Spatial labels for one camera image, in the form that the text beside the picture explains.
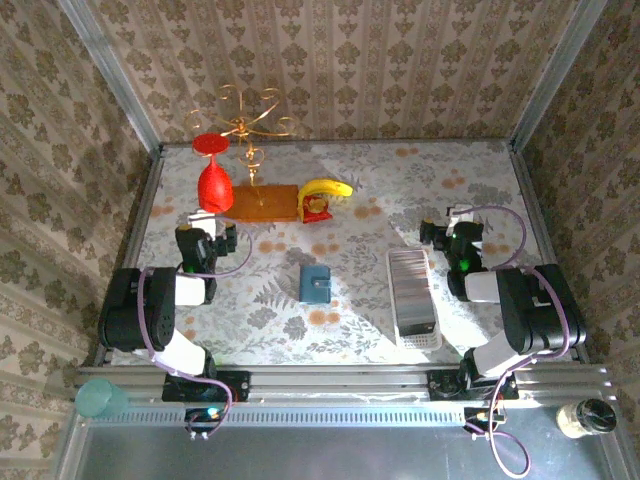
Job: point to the stack of credit cards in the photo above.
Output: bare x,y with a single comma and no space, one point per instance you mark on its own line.
410,290

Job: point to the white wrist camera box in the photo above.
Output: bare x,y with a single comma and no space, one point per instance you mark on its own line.
202,220
457,215

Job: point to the red wine glass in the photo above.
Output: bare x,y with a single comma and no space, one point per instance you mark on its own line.
215,190

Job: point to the small circuit board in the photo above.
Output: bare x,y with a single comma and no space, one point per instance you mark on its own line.
202,415
482,416

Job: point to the red yellow snack bag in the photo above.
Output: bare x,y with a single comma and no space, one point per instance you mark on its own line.
314,210

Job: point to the floral tablecloth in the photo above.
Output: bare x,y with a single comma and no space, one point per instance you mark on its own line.
400,175

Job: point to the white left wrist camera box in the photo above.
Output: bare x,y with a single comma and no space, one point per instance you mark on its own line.
202,220

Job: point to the teal plastic cup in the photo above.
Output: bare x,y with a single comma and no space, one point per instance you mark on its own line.
100,397

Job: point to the aluminium frame post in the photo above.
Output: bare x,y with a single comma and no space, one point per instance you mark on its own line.
555,65
110,65

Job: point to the white plastic basket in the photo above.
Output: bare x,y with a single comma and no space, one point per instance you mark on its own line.
422,342

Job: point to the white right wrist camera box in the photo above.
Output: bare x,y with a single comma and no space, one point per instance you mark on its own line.
457,215

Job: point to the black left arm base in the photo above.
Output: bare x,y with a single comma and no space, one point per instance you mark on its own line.
235,385

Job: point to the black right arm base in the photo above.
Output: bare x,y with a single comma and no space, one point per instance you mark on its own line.
442,385

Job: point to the yellow banana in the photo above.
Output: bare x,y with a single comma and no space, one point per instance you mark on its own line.
325,186

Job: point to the grey metal shelf plate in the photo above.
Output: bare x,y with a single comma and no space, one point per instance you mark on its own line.
325,455

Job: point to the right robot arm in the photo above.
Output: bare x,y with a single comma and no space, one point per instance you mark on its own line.
540,310

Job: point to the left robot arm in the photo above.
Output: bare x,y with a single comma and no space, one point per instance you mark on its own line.
130,310

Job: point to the blue card holder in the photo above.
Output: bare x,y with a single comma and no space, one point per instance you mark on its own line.
312,287

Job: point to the glass jar black lid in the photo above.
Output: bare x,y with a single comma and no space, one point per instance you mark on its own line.
590,417

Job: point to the aluminium table edge rail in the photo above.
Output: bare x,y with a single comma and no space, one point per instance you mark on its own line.
142,215
534,210

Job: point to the aluminium mounting rail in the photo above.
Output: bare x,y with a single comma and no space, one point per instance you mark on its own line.
340,382

